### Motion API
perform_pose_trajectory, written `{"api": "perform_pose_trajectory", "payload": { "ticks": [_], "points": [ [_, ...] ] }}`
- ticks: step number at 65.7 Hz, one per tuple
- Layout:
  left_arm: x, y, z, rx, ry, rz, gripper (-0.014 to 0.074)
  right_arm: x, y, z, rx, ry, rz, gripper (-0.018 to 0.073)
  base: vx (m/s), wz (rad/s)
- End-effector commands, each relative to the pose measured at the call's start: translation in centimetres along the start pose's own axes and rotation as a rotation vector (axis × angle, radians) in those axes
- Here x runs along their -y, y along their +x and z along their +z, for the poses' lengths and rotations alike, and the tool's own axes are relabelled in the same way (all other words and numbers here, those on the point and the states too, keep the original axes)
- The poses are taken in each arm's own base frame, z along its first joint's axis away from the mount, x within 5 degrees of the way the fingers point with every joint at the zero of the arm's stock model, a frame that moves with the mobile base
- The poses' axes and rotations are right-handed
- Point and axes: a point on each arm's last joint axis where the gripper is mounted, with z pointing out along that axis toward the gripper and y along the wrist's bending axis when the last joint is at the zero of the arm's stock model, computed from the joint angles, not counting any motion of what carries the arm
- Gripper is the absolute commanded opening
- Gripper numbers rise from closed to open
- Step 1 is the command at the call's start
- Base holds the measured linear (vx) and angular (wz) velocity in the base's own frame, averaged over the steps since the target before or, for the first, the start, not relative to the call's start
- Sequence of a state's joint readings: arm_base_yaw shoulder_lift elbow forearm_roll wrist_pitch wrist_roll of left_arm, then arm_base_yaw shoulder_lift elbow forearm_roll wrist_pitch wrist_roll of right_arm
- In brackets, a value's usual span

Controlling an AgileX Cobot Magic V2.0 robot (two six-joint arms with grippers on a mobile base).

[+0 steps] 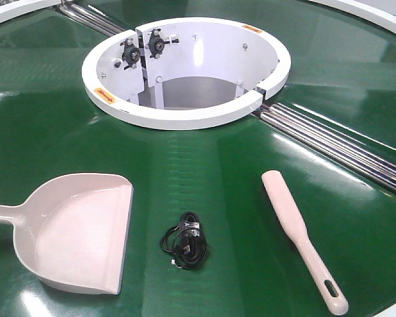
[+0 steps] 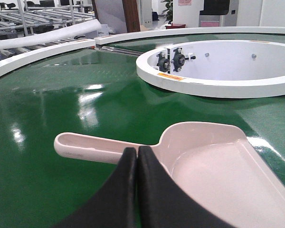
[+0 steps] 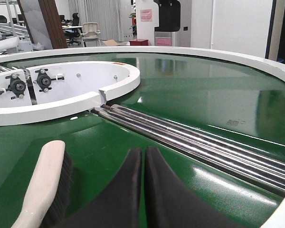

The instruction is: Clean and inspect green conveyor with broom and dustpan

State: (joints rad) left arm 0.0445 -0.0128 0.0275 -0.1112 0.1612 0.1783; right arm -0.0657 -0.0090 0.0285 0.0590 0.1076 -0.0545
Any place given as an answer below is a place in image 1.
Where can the pink plastic dustpan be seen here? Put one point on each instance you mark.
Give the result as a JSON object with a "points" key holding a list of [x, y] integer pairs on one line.
{"points": [[72, 231]]}

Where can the right black bearing block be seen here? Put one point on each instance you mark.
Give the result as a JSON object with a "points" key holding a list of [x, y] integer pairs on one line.
{"points": [[156, 43]]}

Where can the black bearing block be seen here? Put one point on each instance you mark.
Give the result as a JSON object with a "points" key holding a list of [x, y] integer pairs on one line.
{"points": [[131, 53], [156, 43]]}

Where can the left black bearing block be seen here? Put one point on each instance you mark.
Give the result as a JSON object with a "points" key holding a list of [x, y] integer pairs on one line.
{"points": [[131, 53]]}

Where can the far steel roller strip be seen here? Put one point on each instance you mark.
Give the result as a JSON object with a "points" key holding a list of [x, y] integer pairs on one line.
{"points": [[89, 17]]}

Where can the white outer rim right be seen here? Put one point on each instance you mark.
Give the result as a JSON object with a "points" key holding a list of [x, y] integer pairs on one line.
{"points": [[376, 16]]}

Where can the white rim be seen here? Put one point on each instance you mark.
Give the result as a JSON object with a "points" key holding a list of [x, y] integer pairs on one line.
{"points": [[18, 8], [376, 16]]}

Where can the white outer rim left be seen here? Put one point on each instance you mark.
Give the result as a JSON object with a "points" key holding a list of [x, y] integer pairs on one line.
{"points": [[18, 8]]}

